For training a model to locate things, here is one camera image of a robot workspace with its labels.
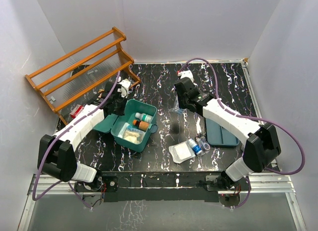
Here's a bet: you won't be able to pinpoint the clear bag blue items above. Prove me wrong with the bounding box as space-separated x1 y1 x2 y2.
169 107 186 115

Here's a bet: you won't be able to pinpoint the blue white swab bag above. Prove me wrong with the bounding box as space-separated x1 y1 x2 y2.
117 123 146 145

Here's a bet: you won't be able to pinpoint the teal plastic medicine box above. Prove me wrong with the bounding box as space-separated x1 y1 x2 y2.
93 99 158 153

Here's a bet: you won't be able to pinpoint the white bottle green label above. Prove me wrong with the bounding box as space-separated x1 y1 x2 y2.
135 112 153 123

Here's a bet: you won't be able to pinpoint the brown bottle orange label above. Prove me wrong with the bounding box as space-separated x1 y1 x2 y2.
132 120 149 131

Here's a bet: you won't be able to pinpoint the beige gauze roll pack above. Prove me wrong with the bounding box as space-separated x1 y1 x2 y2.
123 131 145 144

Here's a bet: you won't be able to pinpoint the white bottle blue label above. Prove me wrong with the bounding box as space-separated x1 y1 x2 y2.
187 139 203 156

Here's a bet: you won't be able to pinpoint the white square gauze pack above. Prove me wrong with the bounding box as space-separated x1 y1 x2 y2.
168 142 195 164

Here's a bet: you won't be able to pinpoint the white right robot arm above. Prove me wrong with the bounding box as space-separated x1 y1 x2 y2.
174 77 281 190

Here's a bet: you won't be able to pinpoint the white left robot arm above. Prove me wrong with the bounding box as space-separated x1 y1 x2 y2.
37 79 131 191

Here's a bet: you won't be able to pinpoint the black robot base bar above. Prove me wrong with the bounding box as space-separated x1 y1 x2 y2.
75 171 248 202

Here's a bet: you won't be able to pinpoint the orange medicine box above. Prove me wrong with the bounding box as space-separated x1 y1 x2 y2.
98 89 104 97

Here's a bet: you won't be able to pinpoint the red white medicine box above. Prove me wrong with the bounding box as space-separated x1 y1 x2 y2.
70 104 84 119

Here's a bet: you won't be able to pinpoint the small scissors white sheath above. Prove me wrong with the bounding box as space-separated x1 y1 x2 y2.
196 117 202 137

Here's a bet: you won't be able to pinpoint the dark teal tray insert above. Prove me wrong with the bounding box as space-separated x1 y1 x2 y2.
205 118 239 148

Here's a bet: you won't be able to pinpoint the orange wooden shelf rack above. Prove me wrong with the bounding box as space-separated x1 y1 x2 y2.
25 27 141 124

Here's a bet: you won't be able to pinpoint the clear bag small items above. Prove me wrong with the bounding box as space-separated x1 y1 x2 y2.
195 136 211 152

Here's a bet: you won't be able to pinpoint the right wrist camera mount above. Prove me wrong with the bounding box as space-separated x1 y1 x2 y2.
177 70 194 82

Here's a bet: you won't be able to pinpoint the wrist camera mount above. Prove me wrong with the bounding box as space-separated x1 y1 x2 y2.
177 70 194 82
118 78 131 98

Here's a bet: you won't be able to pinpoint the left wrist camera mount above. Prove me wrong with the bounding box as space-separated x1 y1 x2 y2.
118 78 131 98

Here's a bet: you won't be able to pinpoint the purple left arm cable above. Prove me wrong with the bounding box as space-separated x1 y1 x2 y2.
32 71 122 201

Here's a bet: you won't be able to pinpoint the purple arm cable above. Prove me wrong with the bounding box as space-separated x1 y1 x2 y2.
178 57 306 209
32 71 122 201

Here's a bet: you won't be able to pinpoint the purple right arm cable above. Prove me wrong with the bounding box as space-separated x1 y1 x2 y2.
178 57 306 209

